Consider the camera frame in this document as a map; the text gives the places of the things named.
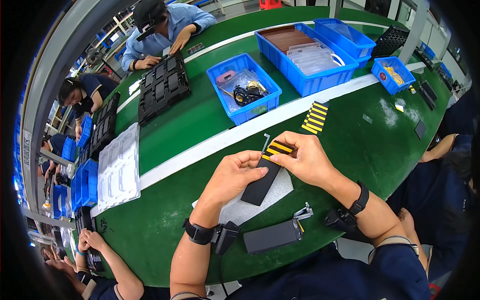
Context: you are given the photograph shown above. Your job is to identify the black cable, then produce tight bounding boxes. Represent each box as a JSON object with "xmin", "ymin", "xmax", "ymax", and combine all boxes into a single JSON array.
[{"xmin": 218, "ymin": 254, "xmax": 230, "ymax": 298}]

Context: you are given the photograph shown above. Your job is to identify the black grid tray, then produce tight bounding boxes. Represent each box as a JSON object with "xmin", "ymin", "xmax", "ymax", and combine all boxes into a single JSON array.
[{"xmin": 371, "ymin": 25, "xmax": 410, "ymax": 59}]

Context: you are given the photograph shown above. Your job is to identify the person's left hand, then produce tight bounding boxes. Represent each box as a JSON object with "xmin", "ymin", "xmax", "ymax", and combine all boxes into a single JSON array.
[{"xmin": 190, "ymin": 150, "xmax": 269, "ymax": 227}]

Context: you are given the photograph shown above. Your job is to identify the stack of black trays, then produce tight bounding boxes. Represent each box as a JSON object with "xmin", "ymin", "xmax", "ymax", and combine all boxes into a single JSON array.
[{"xmin": 89, "ymin": 92, "xmax": 121, "ymax": 161}]

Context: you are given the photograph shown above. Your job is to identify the black plastic parts tray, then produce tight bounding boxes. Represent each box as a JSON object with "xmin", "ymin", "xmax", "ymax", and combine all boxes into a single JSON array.
[{"xmin": 137, "ymin": 52, "xmax": 192, "ymax": 127}]

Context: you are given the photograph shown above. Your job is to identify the white plastic tray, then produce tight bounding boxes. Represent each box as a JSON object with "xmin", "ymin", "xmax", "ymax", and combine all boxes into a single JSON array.
[{"xmin": 97, "ymin": 122, "xmax": 142, "ymax": 212}]

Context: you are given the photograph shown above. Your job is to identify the stacked blue bins with bag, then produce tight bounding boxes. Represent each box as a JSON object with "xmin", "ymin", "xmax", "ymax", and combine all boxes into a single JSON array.
[{"xmin": 313, "ymin": 18, "xmax": 377, "ymax": 70}]

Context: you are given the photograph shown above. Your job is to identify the small blue bin yellow parts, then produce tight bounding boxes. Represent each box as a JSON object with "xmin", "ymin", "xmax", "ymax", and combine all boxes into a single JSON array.
[{"xmin": 371, "ymin": 56, "xmax": 416, "ymax": 96}]

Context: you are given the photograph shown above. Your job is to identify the large blue bin with plates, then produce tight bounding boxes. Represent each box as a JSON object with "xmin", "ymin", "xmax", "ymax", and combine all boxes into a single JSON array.
[{"xmin": 254, "ymin": 23, "xmax": 360, "ymax": 98}]

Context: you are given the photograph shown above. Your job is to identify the black strip with yellow stripes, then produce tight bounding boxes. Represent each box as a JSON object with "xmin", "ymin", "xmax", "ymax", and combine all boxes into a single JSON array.
[{"xmin": 240, "ymin": 140, "xmax": 295, "ymax": 207}]

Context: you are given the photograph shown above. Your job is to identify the blue bin with cables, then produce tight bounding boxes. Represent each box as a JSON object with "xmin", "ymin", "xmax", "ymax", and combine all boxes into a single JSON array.
[{"xmin": 206, "ymin": 53, "xmax": 283, "ymax": 127}]

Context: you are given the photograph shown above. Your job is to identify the black wrist band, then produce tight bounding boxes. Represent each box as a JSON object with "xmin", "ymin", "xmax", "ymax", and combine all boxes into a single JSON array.
[
  {"xmin": 325, "ymin": 181, "xmax": 370, "ymax": 233},
  {"xmin": 182, "ymin": 218, "xmax": 241, "ymax": 256}
]

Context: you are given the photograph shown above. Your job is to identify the person's right hand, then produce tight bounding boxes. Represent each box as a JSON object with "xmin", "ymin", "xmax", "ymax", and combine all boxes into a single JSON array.
[{"xmin": 269, "ymin": 131, "xmax": 358, "ymax": 206}]

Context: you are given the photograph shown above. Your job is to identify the grey foam sheet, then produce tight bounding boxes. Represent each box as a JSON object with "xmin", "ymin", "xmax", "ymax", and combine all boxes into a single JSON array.
[{"xmin": 192, "ymin": 169, "xmax": 294, "ymax": 226}]

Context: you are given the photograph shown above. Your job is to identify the black module with metal bracket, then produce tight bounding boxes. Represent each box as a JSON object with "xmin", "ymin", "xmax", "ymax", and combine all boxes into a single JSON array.
[{"xmin": 243, "ymin": 202, "xmax": 314, "ymax": 255}]

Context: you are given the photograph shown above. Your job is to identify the row of blue bins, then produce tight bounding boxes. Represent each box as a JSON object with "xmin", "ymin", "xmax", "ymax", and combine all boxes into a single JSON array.
[{"xmin": 52, "ymin": 159, "xmax": 99, "ymax": 220}]

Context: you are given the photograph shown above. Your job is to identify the black flat module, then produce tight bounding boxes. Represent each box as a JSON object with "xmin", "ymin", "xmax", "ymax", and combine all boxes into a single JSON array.
[{"xmin": 418, "ymin": 80, "xmax": 438, "ymax": 111}]

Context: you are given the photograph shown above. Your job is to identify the person's body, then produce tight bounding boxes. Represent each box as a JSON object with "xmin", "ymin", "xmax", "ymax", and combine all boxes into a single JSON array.
[{"xmin": 170, "ymin": 235, "xmax": 432, "ymax": 300}]

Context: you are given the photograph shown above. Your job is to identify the yellow black striped sticker sheet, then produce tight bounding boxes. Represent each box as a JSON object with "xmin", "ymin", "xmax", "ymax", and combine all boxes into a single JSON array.
[{"xmin": 301, "ymin": 100, "xmax": 331, "ymax": 136}]

